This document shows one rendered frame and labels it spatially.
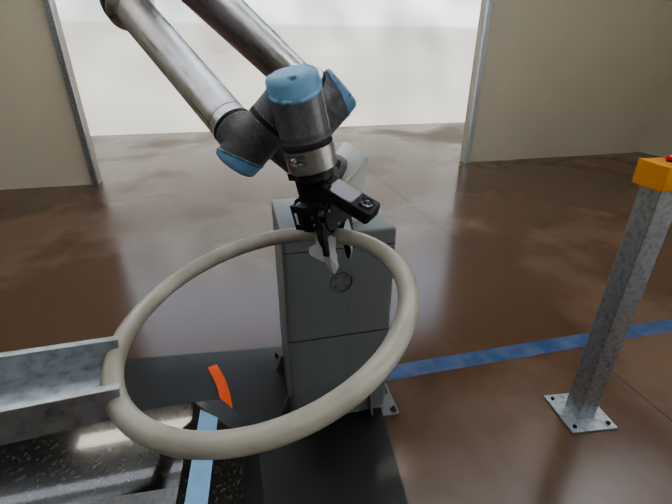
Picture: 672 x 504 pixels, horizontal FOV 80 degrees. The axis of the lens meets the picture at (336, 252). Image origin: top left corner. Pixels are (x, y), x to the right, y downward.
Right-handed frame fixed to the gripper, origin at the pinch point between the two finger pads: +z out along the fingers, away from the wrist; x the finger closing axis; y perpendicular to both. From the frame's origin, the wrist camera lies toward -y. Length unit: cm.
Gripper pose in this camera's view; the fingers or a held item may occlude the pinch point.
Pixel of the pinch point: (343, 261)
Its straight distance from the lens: 82.2
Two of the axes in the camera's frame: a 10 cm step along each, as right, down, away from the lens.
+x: -5.2, 5.3, -6.6
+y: -8.3, -1.4, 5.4
